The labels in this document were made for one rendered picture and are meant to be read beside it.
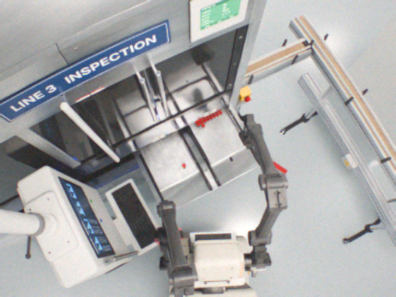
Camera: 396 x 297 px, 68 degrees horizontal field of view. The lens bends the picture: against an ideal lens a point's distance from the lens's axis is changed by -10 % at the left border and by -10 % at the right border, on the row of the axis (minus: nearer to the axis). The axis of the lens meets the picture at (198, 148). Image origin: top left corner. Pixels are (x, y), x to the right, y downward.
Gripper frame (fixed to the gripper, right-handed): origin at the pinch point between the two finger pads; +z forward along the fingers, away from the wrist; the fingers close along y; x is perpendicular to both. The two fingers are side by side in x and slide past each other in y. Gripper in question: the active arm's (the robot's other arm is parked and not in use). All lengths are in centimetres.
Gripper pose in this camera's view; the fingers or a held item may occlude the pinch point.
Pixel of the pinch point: (245, 142)
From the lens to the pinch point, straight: 183.1
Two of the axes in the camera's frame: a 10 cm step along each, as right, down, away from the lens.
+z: 0.1, 2.4, 9.7
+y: -4.6, -8.6, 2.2
